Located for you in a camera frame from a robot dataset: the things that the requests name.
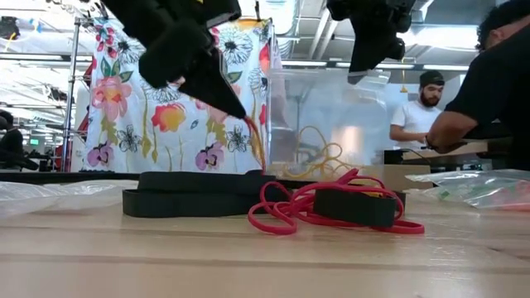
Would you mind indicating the person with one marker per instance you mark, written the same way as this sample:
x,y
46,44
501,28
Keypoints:
x,y
414,120
497,83
10,142

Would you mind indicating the clear plastic zip bag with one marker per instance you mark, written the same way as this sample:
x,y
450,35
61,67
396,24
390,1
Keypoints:
x,y
476,182
422,193
364,107

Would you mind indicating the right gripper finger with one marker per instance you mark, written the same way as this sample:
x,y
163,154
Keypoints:
x,y
368,45

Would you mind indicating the ceiling light strip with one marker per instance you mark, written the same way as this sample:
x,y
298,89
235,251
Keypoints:
x,y
447,67
397,65

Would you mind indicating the green exit sign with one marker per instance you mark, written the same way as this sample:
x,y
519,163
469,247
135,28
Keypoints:
x,y
34,141

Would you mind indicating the black wristwatch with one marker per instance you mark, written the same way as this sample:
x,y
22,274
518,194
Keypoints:
x,y
428,142

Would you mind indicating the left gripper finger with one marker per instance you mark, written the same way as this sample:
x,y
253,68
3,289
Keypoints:
x,y
215,87

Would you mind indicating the small cardboard box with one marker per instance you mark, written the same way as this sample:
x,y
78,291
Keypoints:
x,y
410,178

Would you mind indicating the pile of clear plastic bags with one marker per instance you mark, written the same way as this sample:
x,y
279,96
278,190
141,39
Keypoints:
x,y
49,196

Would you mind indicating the floral print cloth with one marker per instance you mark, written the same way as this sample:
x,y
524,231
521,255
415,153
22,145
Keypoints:
x,y
124,136

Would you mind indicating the black aluminium table frame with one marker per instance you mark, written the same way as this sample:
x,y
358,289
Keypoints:
x,y
62,177

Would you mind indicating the wide black rubber band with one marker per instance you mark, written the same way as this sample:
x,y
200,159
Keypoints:
x,y
356,207
186,205

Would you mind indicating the yellow rubber band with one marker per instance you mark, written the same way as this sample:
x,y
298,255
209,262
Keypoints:
x,y
314,169

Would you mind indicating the wood-topped grey workbench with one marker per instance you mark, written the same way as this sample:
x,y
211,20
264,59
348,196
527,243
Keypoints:
x,y
414,155

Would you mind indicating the pile of coloured rubber bands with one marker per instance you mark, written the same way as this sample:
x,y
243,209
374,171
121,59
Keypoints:
x,y
306,129

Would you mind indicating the black hanging box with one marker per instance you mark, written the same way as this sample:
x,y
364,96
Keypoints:
x,y
8,27

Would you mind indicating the silver ventilation duct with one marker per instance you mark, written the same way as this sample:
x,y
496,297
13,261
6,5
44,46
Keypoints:
x,y
447,37

